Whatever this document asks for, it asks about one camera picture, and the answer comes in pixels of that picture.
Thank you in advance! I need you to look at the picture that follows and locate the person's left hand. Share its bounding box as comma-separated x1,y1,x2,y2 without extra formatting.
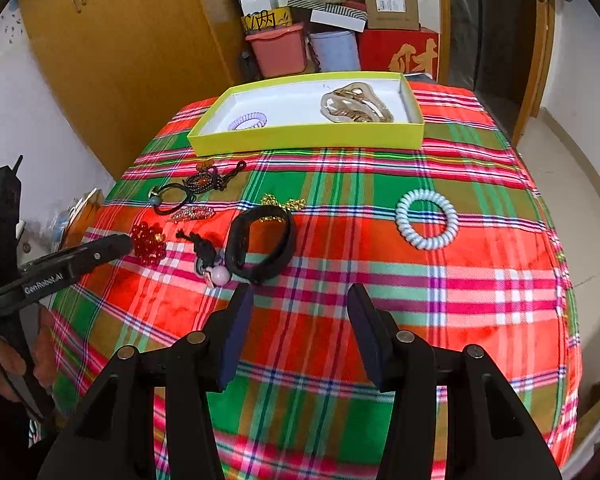
0,304,57,402

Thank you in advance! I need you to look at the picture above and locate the red rhinestone hair clip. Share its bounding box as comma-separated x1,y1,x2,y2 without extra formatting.
169,205,215,223

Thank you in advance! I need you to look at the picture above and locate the black wide hair band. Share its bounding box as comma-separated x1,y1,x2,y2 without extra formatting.
225,205,297,285

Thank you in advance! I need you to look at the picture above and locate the colourful plaid tablecloth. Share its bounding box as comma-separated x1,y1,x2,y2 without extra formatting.
49,80,584,480

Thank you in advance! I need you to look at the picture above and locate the wooden wardrobe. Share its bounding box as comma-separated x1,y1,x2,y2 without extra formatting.
19,0,244,178

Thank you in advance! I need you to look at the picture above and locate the pink plastic bin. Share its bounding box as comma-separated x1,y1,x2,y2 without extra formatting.
247,24,306,78

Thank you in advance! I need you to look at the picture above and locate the yellow black printed box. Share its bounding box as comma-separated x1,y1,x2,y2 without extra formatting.
240,6,294,35

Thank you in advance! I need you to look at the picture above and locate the yellow shallow box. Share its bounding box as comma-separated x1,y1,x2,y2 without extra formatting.
188,72,425,156

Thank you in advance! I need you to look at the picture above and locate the light blue plastic bucket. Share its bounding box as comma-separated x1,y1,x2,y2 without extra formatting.
310,30,361,72

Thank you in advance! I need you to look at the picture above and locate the white striped flat box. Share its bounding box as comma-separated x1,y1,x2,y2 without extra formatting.
287,0,368,32

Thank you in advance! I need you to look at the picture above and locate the red gift box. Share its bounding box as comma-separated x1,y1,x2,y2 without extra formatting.
358,27,439,80

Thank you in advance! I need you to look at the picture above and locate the brown cardboard box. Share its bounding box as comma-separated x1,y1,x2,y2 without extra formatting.
365,0,420,30

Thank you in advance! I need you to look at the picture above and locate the black cable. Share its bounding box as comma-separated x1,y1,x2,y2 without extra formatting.
0,324,46,424

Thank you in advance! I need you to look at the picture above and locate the red bead bracelet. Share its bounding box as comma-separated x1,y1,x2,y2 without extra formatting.
130,220,169,268

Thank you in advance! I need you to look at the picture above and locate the black cord hair tie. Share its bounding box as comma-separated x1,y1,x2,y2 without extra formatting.
147,182,197,217

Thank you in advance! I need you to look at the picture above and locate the black hair tie pink bead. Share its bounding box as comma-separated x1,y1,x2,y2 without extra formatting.
176,230,232,288

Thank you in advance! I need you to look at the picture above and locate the light blue spiral hair tie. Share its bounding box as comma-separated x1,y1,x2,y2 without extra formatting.
394,187,461,252

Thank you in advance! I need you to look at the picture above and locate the gold bead chain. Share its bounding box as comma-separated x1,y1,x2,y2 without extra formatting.
258,193,308,224

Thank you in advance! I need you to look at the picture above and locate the wooden door frame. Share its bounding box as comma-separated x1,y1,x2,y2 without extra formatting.
510,0,555,146

